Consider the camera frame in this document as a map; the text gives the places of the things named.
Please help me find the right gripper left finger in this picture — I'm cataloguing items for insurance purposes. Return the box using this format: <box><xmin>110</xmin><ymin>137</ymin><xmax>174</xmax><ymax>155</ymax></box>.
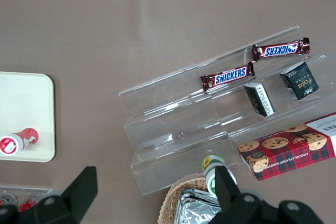
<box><xmin>60</xmin><ymin>166</ymin><xmax>99</xmax><ymax>224</ymax></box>

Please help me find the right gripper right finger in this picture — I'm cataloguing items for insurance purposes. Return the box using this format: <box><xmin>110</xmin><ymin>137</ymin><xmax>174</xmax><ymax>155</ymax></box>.
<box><xmin>214</xmin><ymin>165</ymin><xmax>238</xmax><ymax>213</ymax></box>

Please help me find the oval tan wicker basket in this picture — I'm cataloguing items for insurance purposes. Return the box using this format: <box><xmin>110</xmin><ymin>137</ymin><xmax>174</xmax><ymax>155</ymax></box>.
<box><xmin>157</xmin><ymin>176</ymin><xmax>224</xmax><ymax>224</ymax></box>

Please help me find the cream plastic serving tray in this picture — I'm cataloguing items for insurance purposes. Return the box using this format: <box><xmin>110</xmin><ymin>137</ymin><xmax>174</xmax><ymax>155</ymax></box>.
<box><xmin>0</xmin><ymin>71</ymin><xmax>56</xmax><ymax>163</ymax></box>

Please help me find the green-lidded white drink bottle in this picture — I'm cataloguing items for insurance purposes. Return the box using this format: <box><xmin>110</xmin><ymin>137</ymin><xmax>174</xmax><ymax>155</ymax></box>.
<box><xmin>201</xmin><ymin>154</ymin><xmax>238</xmax><ymax>199</ymax></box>

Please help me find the stack of foil trays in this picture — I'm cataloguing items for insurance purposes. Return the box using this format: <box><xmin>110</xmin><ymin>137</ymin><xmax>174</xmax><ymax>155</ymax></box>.
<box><xmin>177</xmin><ymin>188</ymin><xmax>224</xmax><ymax>224</ymax></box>

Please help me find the clear acrylic bottle rack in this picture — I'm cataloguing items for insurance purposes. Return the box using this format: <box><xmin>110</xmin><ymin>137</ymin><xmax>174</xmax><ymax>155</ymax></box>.
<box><xmin>0</xmin><ymin>185</ymin><xmax>54</xmax><ymax>209</ymax></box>

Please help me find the red tartan cookie box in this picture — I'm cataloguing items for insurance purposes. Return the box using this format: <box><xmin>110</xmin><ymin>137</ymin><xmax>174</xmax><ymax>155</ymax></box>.
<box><xmin>237</xmin><ymin>112</ymin><xmax>336</xmax><ymax>182</ymax></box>

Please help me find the clear acrylic stepped stand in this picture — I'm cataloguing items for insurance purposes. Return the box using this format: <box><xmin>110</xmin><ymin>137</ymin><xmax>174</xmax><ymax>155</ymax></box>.
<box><xmin>118</xmin><ymin>25</ymin><xmax>336</xmax><ymax>197</ymax></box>

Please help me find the red yogurt cup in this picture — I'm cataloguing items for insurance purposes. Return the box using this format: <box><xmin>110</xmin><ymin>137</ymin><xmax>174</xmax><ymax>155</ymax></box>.
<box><xmin>0</xmin><ymin>127</ymin><xmax>40</xmax><ymax>156</ymax></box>

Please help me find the small black carton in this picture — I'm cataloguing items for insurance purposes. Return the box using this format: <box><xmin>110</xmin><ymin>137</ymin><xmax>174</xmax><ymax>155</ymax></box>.
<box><xmin>279</xmin><ymin>60</ymin><xmax>320</xmax><ymax>101</ymax></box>
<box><xmin>244</xmin><ymin>82</ymin><xmax>276</xmax><ymax>117</ymax></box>

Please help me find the Snickers chocolate bar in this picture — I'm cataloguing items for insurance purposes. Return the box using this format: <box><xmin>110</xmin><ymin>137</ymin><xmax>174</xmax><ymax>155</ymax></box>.
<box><xmin>251</xmin><ymin>37</ymin><xmax>311</xmax><ymax>63</ymax></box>
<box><xmin>199</xmin><ymin>61</ymin><xmax>256</xmax><ymax>92</ymax></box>

